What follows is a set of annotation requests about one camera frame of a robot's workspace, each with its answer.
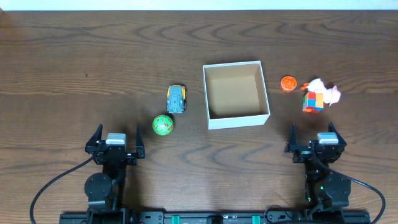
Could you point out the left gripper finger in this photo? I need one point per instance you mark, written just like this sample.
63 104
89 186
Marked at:
92 142
139 142

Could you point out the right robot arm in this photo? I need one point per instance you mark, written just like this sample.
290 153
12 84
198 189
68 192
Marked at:
325 190

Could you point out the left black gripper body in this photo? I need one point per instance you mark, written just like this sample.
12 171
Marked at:
115 155

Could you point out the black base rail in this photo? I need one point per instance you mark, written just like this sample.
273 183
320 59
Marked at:
269 216

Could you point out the green numbered ball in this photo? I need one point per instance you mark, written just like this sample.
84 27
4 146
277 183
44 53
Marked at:
163 125

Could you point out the colourful puzzle cube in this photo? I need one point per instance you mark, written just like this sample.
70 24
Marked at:
312 102

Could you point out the orange round disc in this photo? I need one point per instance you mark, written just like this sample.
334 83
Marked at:
288 83

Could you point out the white toy duck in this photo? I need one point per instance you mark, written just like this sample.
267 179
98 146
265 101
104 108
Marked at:
330 95

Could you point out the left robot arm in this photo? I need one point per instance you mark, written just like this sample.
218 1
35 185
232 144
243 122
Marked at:
105 189

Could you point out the white cardboard box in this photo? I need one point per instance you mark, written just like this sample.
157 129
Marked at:
235 95

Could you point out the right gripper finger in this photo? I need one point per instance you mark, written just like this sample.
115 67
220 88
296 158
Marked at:
332 129
292 140

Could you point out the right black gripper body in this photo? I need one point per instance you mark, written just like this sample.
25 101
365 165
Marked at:
302 155

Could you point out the grey yellow toy truck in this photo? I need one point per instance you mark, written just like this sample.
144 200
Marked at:
176 99

